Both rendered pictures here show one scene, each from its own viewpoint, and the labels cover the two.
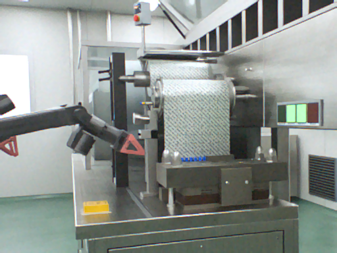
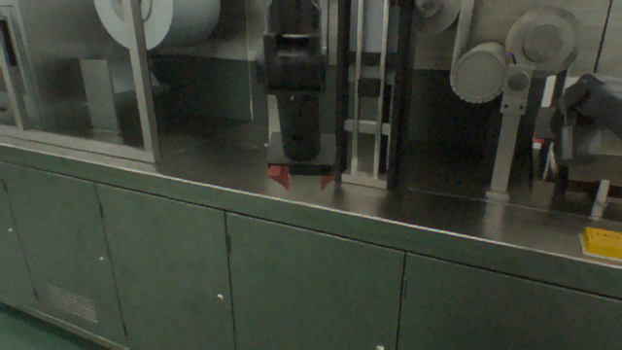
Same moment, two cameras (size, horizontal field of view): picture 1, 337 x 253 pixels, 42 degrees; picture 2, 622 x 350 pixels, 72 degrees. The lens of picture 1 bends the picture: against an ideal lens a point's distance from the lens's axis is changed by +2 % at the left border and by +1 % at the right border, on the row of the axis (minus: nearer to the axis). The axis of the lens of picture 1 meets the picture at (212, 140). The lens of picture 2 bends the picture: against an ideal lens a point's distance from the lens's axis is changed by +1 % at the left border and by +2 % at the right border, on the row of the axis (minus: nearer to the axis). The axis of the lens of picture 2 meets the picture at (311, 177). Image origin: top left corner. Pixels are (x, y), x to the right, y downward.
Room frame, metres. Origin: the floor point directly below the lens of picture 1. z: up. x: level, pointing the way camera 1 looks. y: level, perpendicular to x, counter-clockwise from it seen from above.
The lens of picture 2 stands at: (1.24, 1.24, 1.32)
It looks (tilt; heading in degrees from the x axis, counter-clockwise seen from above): 22 degrees down; 313
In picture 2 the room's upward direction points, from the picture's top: straight up
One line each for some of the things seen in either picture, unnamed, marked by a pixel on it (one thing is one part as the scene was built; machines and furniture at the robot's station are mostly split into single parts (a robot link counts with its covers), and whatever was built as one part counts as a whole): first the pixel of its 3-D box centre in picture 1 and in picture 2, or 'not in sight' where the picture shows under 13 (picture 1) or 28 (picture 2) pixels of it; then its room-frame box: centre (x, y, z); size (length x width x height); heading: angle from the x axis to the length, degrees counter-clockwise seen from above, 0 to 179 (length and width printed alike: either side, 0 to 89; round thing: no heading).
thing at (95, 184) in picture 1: (135, 171); (216, 147); (2.44, 0.44, 0.88); 2.52 x 0.66 x 0.04; 18
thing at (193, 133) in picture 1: (197, 136); (556, 98); (1.51, 0.05, 1.11); 0.23 x 0.01 x 0.18; 108
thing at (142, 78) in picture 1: (141, 79); (428, 2); (1.76, 0.28, 1.33); 0.06 x 0.06 x 0.06; 18
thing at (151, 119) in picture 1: (148, 153); (508, 133); (1.55, 0.23, 1.05); 0.06 x 0.05 x 0.31; 108
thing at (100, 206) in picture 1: (95, 207); (607, 243); (1.31, 0.36, 0.91); 0.07 x 0.07 x 0.02; 18
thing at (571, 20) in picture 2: (159, 97); (542, 43); (1.53, 0.19, 1.25); 0.15 x 0.01 x 0.15; 18
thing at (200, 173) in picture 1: (221, 171); (599, 143); (1.41, -0.03, 1.00); 0.40 x 0.16 x 0.06; 108
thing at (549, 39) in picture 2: (155, 97); (542, 44); (1.53, 0.20, 1.25); 0.07 x 0.02 x 0.07; 18
